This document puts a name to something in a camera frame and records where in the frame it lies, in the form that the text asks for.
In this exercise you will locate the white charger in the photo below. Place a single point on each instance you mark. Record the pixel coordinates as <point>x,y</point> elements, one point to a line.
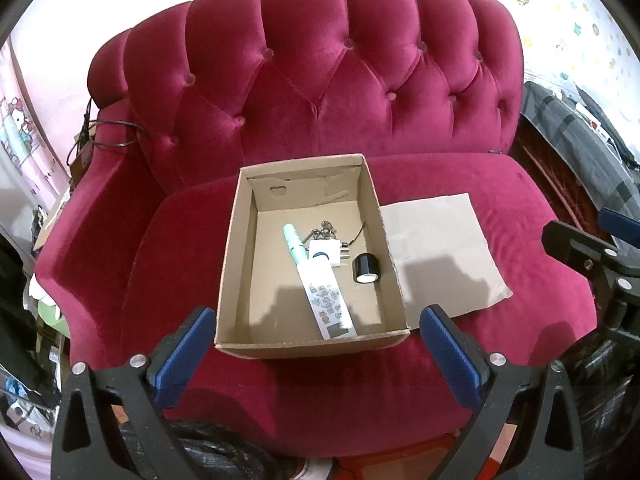
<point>320,246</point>

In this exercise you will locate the red tufted velvet sofa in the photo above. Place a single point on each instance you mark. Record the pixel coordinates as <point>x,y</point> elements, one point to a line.
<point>325,60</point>

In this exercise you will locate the cartoon cat wall poster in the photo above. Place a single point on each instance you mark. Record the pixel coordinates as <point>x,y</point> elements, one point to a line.
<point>15,125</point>

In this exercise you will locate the black tape roll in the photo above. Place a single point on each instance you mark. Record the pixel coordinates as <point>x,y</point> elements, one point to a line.
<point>362,265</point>

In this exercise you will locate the black plastic bag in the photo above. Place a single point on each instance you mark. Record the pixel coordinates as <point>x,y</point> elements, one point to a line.
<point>605,385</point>

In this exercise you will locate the brown wooden object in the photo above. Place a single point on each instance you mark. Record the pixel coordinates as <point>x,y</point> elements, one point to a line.
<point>80,155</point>

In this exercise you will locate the white remote control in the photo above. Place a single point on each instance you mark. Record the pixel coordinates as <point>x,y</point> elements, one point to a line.
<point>325,305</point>

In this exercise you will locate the grey plaid cloth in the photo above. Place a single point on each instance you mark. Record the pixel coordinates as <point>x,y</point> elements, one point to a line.
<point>565,125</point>

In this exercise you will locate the green and white object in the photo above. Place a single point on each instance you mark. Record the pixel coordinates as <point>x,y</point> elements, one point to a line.
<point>50,312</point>

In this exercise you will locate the light blue tube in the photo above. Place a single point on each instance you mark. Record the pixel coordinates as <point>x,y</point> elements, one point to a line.
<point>292,240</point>

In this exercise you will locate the cardboard box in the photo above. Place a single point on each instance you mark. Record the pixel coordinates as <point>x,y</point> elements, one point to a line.
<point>260,300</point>

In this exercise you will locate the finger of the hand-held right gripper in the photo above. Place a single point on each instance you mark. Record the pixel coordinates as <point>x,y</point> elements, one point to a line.
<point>575,242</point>
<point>620,225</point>

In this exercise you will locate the dark cloth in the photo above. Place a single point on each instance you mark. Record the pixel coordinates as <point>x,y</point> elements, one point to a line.
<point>20,320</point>

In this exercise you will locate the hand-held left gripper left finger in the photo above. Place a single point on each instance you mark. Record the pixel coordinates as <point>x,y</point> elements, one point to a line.
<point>182,360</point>

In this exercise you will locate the beige paper sheet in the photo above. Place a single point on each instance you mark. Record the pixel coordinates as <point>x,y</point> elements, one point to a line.
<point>440,230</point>

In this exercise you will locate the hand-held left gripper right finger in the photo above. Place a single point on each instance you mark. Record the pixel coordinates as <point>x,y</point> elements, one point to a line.
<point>452,360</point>

